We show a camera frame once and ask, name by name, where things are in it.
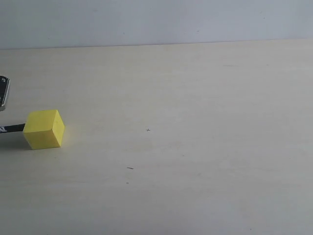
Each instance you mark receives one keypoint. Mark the yellow cube block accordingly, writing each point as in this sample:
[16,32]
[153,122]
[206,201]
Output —
[44,129]

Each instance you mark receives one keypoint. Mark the black and white marker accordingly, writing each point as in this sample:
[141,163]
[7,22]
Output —
[12,128]

